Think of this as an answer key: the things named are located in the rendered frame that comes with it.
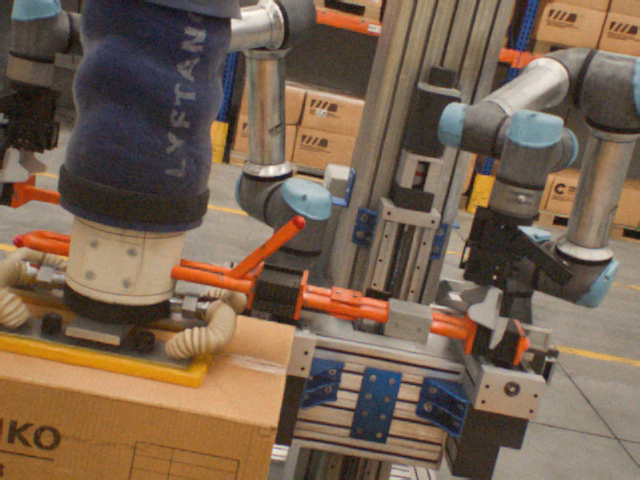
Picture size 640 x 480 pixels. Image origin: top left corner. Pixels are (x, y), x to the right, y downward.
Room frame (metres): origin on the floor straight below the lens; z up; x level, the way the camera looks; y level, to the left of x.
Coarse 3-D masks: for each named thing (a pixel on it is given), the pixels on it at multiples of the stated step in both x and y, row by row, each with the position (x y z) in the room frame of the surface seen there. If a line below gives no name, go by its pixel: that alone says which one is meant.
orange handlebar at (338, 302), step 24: (24, 192) 1.56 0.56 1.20; (48, 192) 1.56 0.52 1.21; (24, 240) 1.28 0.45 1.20; (48, 240) 1.28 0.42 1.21; (192, 264) 1.32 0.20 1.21; (240, 288) 1.28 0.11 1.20; (312, 288) 1.32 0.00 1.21; (336, 288) 1.33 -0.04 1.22; (336, 312) 1.28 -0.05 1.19; (360, 312) 1.28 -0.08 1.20; (384, 312) 1.28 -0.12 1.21; (432, 312) 1.33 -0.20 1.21; (456, 336) 1.28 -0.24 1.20
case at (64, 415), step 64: (64, 320) 1.31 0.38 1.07; (256, 320) 1.48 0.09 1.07; (0, 384) 1.09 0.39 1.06; (64, 384) 1.10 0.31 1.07; (128, 384) 1.13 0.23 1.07; (256, 384) 1.22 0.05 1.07; (0, 448) 1.09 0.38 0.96; (64, 448) 1.09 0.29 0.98; (128, 448) 1.10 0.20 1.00; (192, 448) 1.10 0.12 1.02; (256, 448) 1.10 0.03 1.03
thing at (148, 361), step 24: (0, 336) 1.17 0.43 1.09; (24, 336) 1.18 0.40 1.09; (48, 336) 1.19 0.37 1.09; (72, 336) 1.21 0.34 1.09; (144, 336) 1.20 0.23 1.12; (72, 360) 1.16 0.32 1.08; (96, 360) 1.16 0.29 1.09; (120, 360) 1.17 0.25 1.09; (144, 360) 1.18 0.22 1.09; (168, 360) 1.19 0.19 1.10; (192, 360) 1.22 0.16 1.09; (192, 384) 1.16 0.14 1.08
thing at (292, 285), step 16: (256, 272) 1.28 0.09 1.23; (272, 272) 1.33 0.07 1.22; (288, 272) 1.35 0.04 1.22; (304, 272) 1.34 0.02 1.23; (256, 288) 1.26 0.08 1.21; (272, 288) 1.26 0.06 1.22; (288, 288) 1.26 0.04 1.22; (304, 288) 1.27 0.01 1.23; (256, 304) 1.26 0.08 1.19; (272, 304) 1.26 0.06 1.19; (288, 304) 1.27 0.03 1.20
